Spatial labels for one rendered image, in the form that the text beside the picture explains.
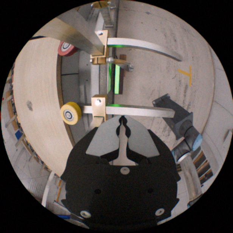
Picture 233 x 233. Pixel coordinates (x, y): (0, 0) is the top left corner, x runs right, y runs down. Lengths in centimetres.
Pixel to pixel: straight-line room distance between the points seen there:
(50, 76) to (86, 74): 28
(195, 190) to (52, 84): 95
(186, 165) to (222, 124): 213
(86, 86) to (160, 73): 100
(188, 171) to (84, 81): 96
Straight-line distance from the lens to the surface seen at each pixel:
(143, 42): 30
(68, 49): 29
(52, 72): 33
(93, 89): 54
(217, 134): 277
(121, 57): 108
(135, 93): 117
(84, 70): 56
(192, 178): 70
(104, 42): 29
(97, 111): 30
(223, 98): 271
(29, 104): 54
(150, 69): 120
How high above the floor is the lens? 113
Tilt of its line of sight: 62 degrees down
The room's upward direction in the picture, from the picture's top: 175 degrees counter-clockwise
